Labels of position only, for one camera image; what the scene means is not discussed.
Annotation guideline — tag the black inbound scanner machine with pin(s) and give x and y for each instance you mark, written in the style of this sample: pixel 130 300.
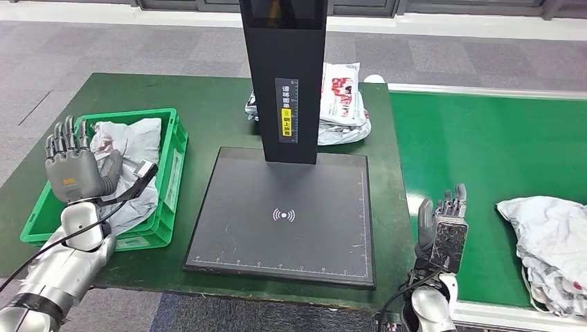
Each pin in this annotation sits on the black inbound scanner machine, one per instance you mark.
pixel 284 229

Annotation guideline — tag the grey window frame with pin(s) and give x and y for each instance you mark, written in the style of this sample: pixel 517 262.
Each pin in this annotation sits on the grey window frame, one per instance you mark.
pixel 367 7

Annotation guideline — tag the white round conveyor cap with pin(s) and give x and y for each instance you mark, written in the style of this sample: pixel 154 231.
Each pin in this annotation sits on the white round conveyor cap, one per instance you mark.
pixel 375 79

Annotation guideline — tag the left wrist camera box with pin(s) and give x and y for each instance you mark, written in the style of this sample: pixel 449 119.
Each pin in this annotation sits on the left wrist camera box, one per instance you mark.
pixel 146 168

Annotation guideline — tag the small white parcel black marks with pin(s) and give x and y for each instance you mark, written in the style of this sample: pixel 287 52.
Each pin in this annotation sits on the small white parcel black marks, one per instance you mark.
pixel 251 107

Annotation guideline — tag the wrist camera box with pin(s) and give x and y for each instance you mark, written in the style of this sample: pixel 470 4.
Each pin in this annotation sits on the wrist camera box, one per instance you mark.
pixel 449 245
pixel 146 168

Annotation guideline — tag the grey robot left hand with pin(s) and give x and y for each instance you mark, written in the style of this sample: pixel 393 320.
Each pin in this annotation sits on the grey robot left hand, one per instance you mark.
pixel 73 176

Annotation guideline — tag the white parcel with red print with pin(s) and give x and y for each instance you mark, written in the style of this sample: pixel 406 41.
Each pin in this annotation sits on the white parcel with red print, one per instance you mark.
pixel 341 91

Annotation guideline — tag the green conveyor belt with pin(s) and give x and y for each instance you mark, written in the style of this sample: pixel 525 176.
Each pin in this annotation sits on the green conveyor belt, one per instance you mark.
pixel 495 151

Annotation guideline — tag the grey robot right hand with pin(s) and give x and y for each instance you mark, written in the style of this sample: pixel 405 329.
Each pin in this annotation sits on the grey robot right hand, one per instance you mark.
pixel 424 229

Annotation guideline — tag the metal conveyor bracket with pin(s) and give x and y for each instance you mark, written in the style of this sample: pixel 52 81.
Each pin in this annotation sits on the metal conveyor bracket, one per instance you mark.
pixel 387 323

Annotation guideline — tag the large grey parcel red logo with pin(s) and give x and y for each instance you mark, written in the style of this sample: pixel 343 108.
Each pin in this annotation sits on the large grey parcel red logo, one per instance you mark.
pixel 545 229

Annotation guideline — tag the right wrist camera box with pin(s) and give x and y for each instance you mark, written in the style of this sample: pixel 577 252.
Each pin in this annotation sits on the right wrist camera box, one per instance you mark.
pixel 449 245

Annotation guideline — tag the plain grey parcel bag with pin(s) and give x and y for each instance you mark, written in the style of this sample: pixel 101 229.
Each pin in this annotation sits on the plain grey parcel bag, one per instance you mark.
pixel 137 137

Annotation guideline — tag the green plastic crate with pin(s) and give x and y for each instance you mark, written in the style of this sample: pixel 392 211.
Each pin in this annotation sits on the green plastic crate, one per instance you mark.
pixel 169 183

